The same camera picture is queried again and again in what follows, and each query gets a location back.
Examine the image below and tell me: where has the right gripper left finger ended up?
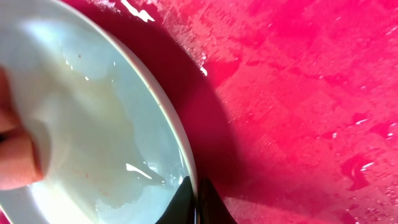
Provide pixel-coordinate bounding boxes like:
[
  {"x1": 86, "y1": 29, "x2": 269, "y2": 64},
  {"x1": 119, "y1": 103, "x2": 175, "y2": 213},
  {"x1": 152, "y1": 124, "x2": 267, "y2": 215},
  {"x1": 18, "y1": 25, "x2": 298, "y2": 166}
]
[{"x1": 155, "y1": 177, "x2": 195, "y2": 224}]

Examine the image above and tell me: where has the green and orange sponge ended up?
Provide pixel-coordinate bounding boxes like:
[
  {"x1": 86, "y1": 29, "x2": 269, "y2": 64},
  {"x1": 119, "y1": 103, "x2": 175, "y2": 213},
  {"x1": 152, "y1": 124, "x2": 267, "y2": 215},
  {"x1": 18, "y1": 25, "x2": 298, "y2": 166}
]
[{"x1": 1, "y1": 68, "x2": 43, "y2": 190}]

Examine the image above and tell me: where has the red plastic tray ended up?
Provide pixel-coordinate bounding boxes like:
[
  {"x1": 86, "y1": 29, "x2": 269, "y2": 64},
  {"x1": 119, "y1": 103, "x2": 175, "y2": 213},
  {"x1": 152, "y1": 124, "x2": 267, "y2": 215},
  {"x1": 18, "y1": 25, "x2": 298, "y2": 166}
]
[{"x1": 60, "y1": 0, "x2": 397, "y2": 223}]

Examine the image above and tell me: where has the light blue plate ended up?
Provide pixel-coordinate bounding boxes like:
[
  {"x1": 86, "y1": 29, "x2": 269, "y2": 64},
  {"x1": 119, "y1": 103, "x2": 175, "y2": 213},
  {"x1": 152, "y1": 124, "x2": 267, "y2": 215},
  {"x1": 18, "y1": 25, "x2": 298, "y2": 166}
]
[{"x1": 1, "y1": 1, "x2": 198, "y2": 223}]

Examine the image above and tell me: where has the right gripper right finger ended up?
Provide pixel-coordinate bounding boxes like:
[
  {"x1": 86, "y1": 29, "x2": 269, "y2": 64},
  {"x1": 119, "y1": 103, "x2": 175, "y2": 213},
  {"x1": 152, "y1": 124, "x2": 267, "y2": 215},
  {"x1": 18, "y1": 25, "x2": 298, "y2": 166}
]
[{"x1": 198, "y1": 178, "x2": 237, "y2": 224}]

